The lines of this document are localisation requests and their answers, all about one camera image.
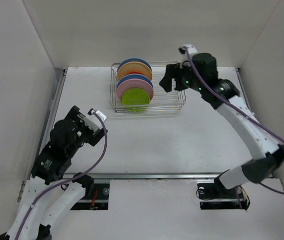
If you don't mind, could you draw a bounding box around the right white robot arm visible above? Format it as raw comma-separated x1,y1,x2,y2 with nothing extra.
160,53,284,197

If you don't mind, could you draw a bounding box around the metal rail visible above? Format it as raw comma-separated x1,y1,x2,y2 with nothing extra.
31,172,274,181

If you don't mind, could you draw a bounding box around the lime green plate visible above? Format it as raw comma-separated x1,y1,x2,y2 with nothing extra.
121,88,150,113

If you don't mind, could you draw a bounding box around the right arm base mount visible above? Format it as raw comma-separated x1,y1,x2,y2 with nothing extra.
196,182,251,211

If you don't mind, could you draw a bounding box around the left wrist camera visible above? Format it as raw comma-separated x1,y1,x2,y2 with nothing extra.
83,109,107,132

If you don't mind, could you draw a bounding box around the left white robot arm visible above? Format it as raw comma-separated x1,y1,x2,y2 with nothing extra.
0,106,107,240

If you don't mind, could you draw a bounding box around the pink plate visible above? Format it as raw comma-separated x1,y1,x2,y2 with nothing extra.
116,78,154,103

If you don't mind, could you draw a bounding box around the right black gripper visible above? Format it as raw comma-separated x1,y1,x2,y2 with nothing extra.
159,59,205,93

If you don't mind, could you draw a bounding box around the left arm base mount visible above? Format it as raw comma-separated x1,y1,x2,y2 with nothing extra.
71,179,110,211

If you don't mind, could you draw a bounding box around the small orange plate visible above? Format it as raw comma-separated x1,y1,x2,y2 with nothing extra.
127,71,144,75

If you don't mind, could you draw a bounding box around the blue plate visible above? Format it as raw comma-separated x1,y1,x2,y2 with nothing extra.
117,73,154,90
118,58,152,72

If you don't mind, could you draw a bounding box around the tan orange plate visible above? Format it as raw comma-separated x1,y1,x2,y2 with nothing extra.
117,62,153,81

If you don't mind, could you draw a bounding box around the wire dish rack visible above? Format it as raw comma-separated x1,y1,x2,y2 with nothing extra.
109,61,186,115

